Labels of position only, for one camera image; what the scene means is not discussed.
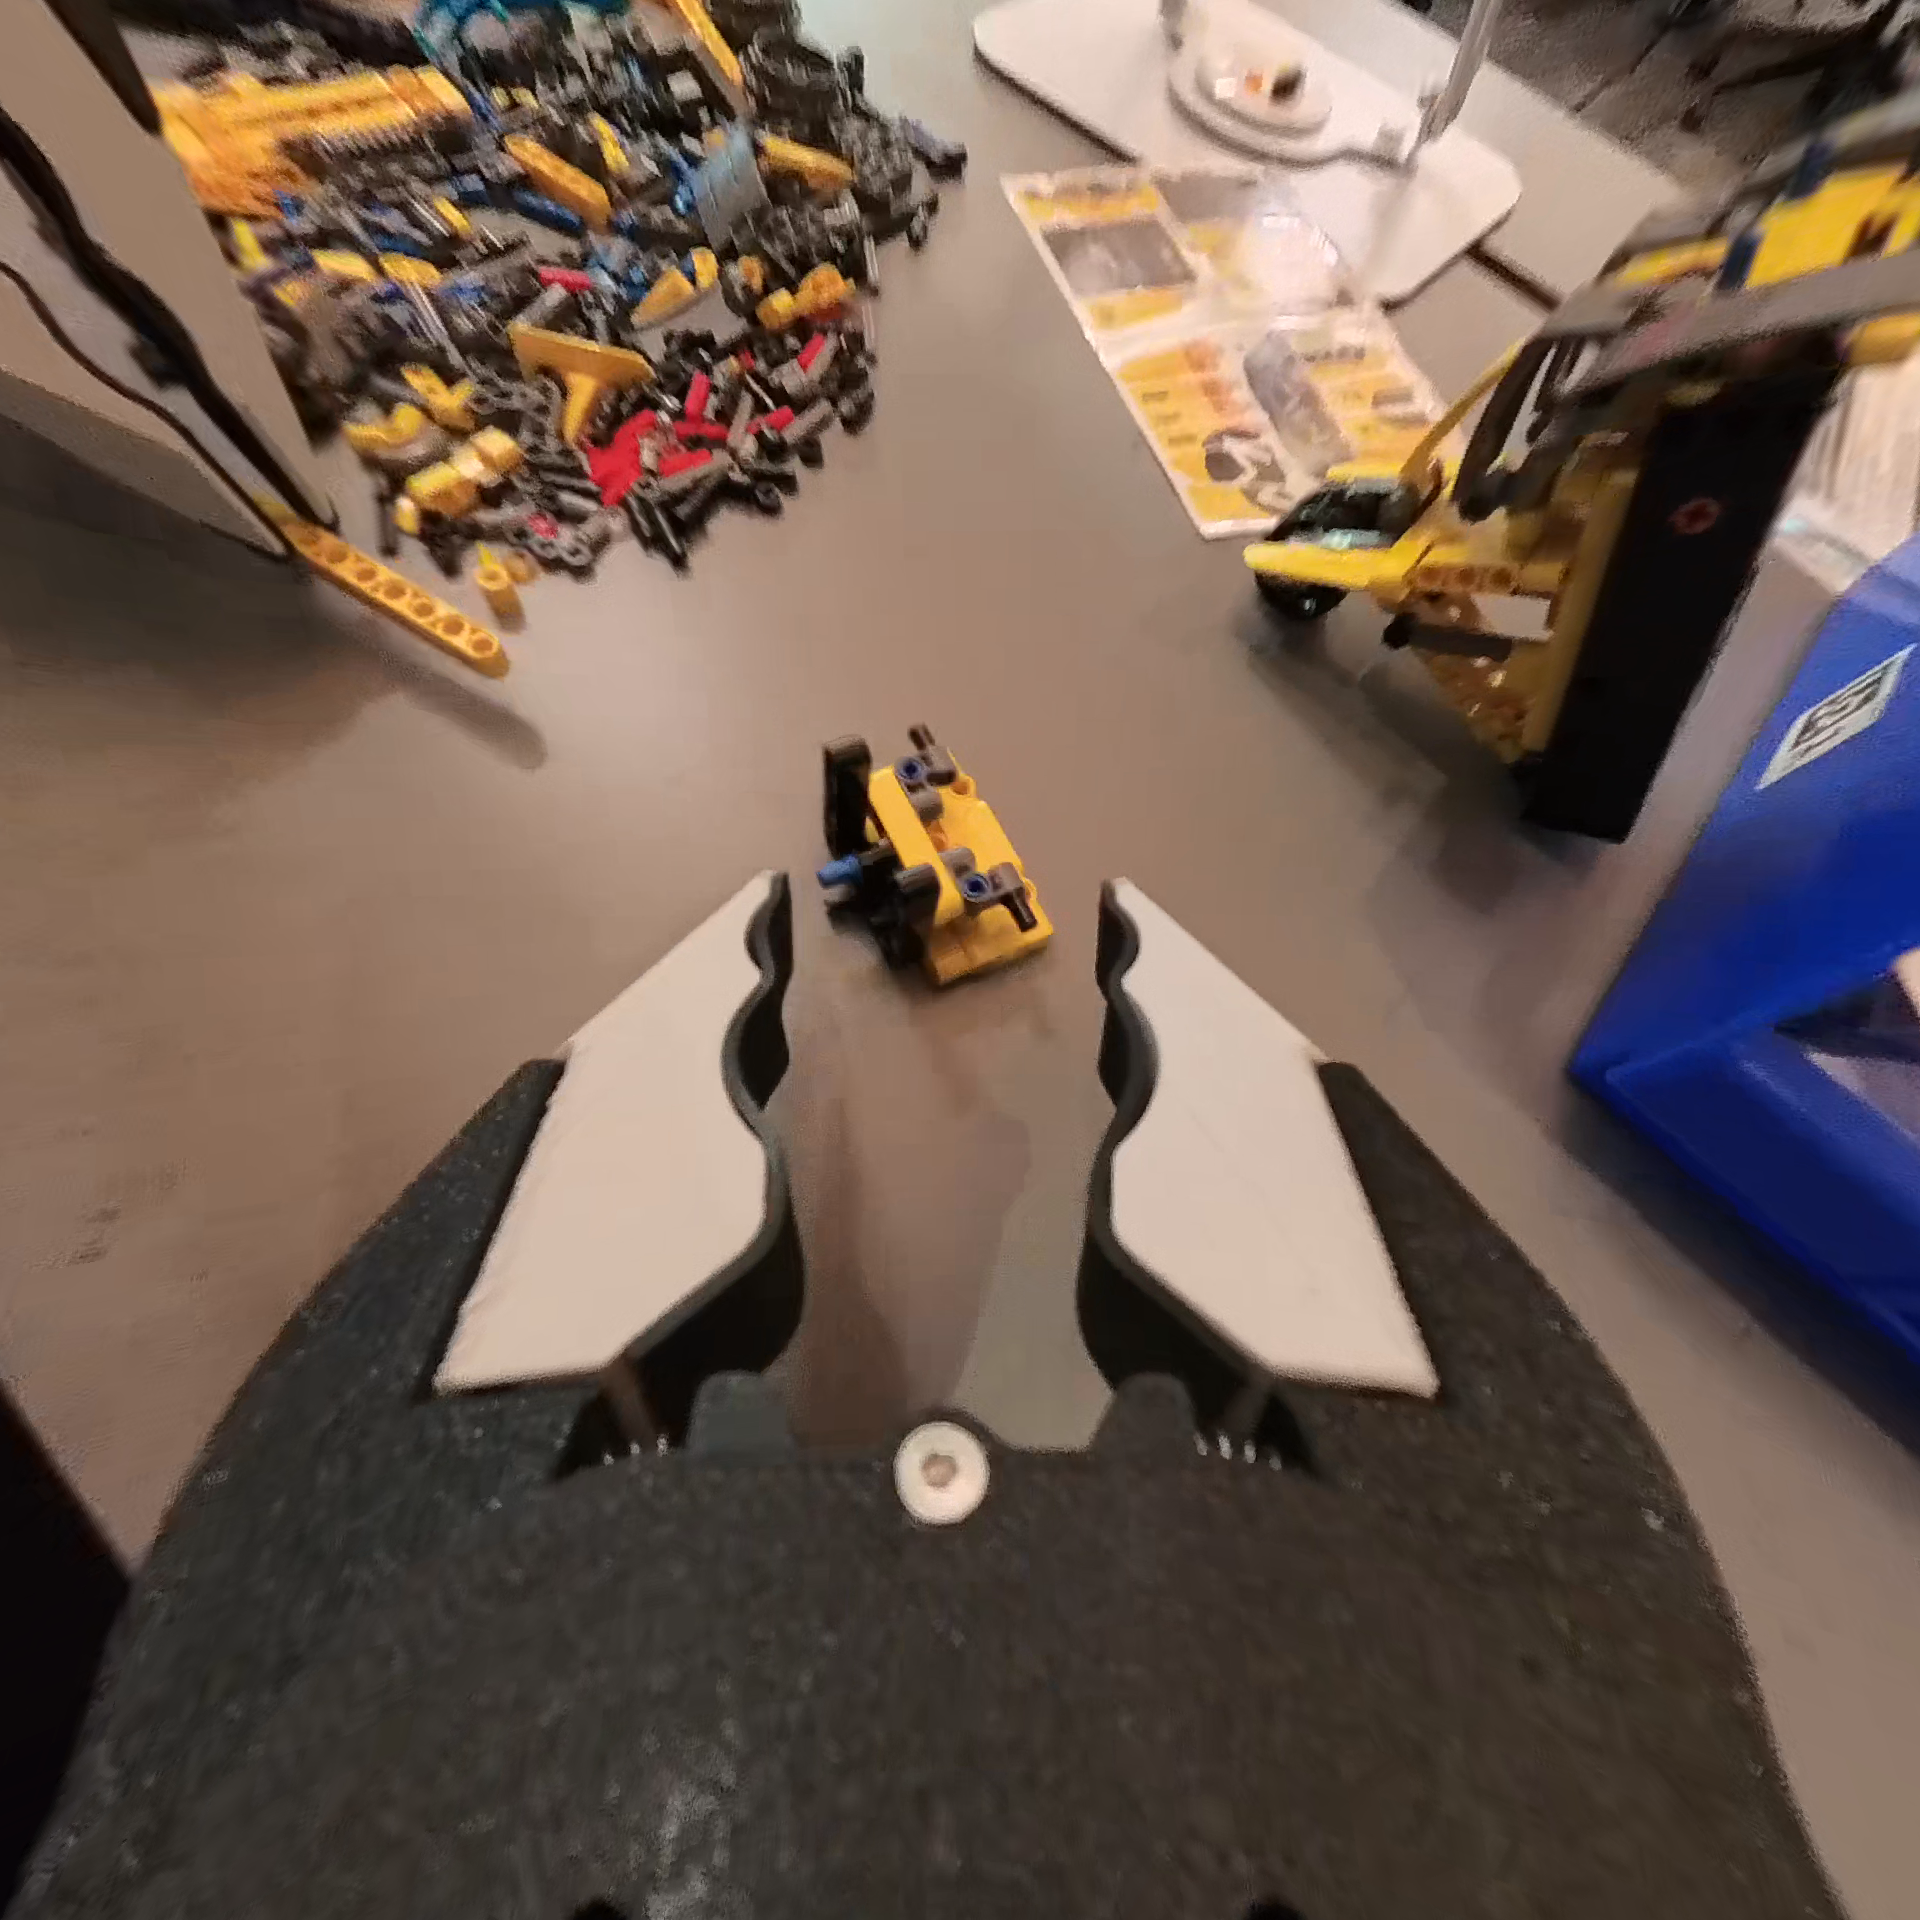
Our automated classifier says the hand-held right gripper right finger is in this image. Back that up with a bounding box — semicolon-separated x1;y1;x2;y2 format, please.
1077;877;1443;1401

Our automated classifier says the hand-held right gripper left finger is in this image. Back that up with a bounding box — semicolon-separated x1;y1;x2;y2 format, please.
432;869;806;1397

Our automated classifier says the blue bin holding paper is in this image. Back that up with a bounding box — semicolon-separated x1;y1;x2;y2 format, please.
1566;539;1920;1373

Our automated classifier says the paper in clear sleeve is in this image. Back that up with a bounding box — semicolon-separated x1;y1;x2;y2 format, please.
1767;361;1920;591

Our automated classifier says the yellow sticker sheet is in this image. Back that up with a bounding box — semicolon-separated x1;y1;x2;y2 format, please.
1000;163;1450;543

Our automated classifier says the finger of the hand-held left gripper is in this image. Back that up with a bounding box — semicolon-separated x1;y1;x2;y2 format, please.
0;0;334;533
0;264;293;570

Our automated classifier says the pile of toy building pieces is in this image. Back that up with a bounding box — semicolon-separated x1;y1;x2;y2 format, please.
147;0;970;620

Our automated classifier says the white book stand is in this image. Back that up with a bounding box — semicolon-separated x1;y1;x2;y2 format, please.
969;0;1524;311

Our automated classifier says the yellow holed toy beam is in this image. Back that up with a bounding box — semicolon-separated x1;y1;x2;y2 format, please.
273;507;513;680

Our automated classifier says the small yellow toy assembly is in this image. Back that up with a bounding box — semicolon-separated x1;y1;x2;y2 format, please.
817;727;1056;991

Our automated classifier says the yellow toy vehicle model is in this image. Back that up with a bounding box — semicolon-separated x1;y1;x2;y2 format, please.
1240;90;1920;846

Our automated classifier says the teal toy brick separator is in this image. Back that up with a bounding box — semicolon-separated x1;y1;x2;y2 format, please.
409;0;640;46

